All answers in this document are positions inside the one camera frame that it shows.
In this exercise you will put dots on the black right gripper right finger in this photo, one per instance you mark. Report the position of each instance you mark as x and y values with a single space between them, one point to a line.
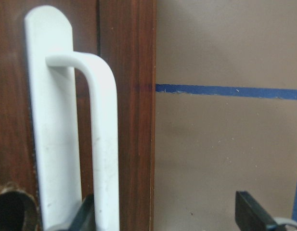
251 216

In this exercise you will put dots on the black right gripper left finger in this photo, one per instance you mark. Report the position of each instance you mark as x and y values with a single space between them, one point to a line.
84 214

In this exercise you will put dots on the wooden drawer white handle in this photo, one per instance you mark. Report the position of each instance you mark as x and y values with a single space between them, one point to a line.
39 144

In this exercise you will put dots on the dark brown wooden cabinet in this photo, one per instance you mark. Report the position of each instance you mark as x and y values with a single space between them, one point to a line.
127 43

